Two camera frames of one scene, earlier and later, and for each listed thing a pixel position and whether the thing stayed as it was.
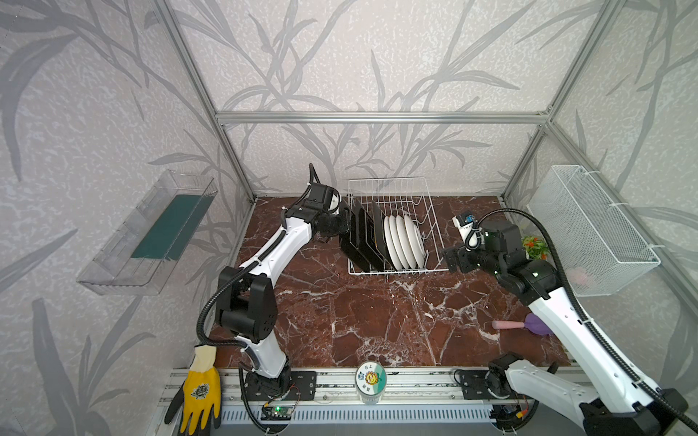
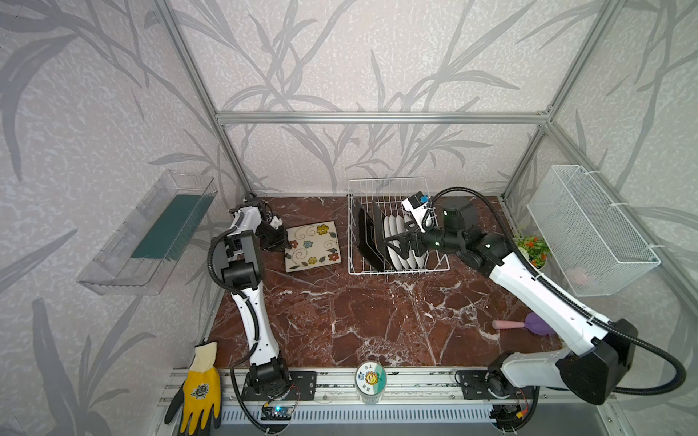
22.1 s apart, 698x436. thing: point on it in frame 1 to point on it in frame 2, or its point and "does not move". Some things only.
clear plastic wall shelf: (138, 255) does not move
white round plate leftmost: (389, 243) does not move
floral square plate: (350, 242) to (313, 245)
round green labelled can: (370, 381) does not move
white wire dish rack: (392, 227) does not move
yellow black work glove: (199, 398) does not move
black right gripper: (455, 259) to (409, 240)
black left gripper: (338, 223) to (274, 236)
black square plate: (365, 238) does not move
